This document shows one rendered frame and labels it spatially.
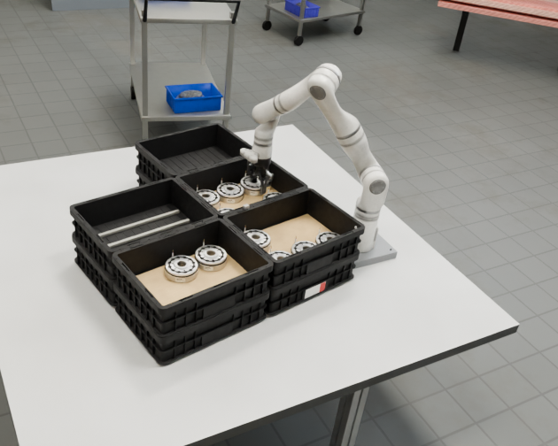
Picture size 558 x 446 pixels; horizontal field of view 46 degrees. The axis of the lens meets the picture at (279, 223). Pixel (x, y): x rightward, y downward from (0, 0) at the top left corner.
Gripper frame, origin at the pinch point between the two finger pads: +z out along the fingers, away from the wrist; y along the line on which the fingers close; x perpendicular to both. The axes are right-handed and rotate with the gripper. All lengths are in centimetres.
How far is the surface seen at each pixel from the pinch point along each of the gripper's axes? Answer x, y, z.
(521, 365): -105, -80, 85
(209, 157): 1.4, 31.7, 2.7
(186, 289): 54, -35, 3
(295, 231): 3.8, -27.8, 2.4
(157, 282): 59, -28, 3
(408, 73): -342, 208, 84
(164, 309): 69, -49, -7
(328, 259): 6.8, -48.4, 0.2
